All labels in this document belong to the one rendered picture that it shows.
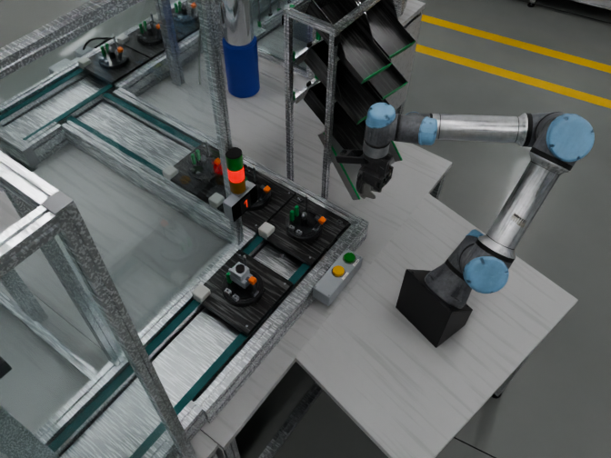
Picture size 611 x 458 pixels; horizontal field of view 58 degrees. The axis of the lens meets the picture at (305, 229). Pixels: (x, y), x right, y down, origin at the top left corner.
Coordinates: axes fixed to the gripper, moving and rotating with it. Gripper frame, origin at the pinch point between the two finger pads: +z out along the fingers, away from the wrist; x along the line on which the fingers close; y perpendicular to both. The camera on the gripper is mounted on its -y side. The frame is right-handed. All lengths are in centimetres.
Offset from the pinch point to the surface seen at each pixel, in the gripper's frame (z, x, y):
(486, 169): 123, 169, 3
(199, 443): 37, -83, -1
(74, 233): -71, -88, 1
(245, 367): 28, -59, -2
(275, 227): 26.2, -11.4, -27.6
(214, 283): 26, -43, -30
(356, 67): -30.0, 18.6, -17.3
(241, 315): 26, -47, -14
